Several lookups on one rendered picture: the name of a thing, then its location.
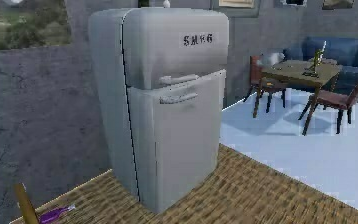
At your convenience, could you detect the brown wooden chair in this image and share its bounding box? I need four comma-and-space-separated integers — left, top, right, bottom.
298, 75, 358, 135
243, 54, 287, 114

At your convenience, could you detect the olive wooden dining table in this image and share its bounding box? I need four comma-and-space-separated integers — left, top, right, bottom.
252, 59, 342, 137

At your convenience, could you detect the silver grey fridge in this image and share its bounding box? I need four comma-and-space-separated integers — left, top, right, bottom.
88, 6, 230, 214

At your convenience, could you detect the purple bottle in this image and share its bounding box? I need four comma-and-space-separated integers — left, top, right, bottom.
38, 203, 77, 224

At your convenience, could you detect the window with outdoor view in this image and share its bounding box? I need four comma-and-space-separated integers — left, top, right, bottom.
0, 0, 72, 52

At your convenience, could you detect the tan wooden stick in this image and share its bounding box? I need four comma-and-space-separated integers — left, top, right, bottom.
13, 182, 41, 224

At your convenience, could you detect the blue sofa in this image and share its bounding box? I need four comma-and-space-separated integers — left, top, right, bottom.
283, 36, 358, 106

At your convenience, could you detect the grey fridge handle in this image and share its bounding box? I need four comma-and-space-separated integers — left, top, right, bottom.
159, 92, 199, 105
158, 73, 200, 86

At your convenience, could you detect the framed beige wall picture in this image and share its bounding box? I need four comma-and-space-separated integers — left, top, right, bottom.
218, 0, 256, 9

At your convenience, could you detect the framed dark wall picture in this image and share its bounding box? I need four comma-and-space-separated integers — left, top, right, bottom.
281, 0, 308, 7

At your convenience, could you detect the framed olive wall picture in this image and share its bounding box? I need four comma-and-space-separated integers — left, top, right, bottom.
321, 0, 356, 10

